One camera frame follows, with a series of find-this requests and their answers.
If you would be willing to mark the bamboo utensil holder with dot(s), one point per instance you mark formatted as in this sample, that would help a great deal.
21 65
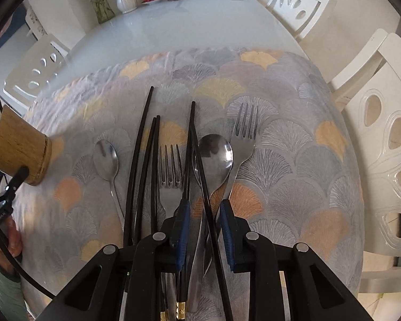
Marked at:
18 143

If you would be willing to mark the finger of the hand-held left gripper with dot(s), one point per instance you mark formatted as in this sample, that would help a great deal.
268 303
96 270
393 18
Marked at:
18 179

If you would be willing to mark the glass vase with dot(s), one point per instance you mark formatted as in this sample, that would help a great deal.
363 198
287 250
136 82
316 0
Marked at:
103 8

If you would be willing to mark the small metal spoon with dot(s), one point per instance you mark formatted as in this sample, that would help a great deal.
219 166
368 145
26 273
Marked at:
106 160

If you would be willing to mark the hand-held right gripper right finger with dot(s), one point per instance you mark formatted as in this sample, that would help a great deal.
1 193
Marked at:
228 240

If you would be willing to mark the metal fork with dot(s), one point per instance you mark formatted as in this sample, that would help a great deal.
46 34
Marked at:
242 143
169 194

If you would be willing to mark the person's left hand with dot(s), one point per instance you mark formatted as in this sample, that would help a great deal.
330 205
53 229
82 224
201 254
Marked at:
14 240

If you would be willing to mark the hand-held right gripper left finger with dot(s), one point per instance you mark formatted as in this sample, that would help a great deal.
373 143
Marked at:
182 237

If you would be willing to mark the fan patterned tablecloth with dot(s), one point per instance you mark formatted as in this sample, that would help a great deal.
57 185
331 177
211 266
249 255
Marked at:
287 174

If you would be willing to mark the person's left forearm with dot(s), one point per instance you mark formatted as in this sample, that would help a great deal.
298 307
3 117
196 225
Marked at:
8 294

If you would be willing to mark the large metal spoon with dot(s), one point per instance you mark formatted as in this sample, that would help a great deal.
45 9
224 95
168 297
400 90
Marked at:
217 160

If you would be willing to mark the white floral rack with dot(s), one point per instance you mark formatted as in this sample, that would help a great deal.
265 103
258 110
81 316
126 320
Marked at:
36 20

